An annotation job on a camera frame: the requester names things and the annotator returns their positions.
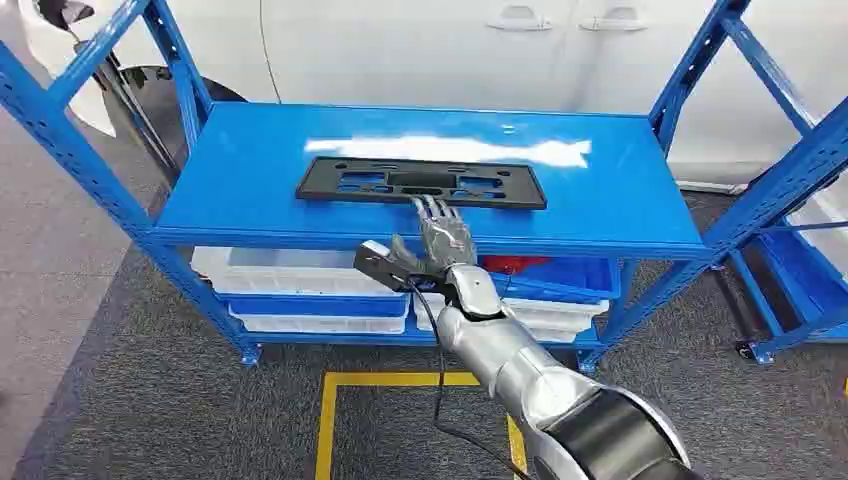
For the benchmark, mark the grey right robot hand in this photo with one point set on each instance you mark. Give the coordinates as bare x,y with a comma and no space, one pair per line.
449,237

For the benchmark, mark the black plastic frame plate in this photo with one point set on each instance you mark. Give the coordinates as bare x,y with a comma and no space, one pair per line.
318,189

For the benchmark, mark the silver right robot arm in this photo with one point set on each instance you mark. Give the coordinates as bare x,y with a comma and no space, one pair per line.
530,378

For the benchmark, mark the blue metal shelf rack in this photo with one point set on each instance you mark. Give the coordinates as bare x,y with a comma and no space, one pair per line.
424,199

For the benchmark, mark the red part in bin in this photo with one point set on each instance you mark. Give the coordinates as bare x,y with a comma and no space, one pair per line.
513,264

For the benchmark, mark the blue plastic bin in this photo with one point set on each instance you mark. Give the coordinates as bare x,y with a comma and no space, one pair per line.
318,305
576,275

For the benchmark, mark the white plastic bin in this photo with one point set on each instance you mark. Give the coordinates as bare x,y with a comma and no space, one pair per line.
285,272
318,324
563,314

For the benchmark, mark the white car body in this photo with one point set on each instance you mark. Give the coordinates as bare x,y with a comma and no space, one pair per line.
424,53

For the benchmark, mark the yellow floor tape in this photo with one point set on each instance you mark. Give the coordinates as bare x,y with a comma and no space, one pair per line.
328,424

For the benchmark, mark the black car tyre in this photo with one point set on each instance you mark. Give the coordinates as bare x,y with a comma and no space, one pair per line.
156,112

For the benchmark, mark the blue wheeled shelf rack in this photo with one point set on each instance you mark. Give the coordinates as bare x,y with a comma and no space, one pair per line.
802,285

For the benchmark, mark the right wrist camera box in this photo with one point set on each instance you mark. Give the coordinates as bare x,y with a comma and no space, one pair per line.
381,264

